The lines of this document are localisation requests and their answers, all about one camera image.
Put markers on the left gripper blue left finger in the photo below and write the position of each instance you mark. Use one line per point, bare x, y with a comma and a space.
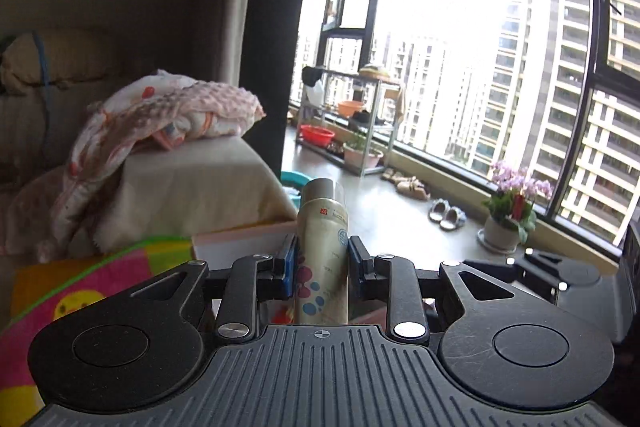
284, 268

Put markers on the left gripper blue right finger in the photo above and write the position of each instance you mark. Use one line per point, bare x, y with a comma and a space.
361, 269

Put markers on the cream lotion tube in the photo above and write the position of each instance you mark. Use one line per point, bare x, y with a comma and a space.
321, 289

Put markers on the pink cardboard box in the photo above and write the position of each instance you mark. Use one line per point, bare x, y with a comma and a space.
221, 249

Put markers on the teal plastic basin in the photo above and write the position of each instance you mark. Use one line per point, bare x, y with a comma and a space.
293, 183

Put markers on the grey slippers pair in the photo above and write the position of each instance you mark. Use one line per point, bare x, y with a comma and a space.
449, 218

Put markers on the potted pink flower plant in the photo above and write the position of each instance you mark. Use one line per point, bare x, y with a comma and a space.
511, 214

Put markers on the red plastic basin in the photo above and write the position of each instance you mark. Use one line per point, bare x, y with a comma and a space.
315, 135

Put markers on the beige covered sofa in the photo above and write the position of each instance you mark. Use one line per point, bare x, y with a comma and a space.
206, 185

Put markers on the metal balcony shelf rack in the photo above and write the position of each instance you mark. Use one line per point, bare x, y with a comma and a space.
364, 110

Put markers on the pink floral blanket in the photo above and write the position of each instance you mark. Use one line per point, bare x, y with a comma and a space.
166, 108

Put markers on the colourful cartoon play mat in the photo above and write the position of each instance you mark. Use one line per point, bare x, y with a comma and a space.
130, 333

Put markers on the beige pillow with blue strap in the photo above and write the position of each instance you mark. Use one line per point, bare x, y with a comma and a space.
58, 55

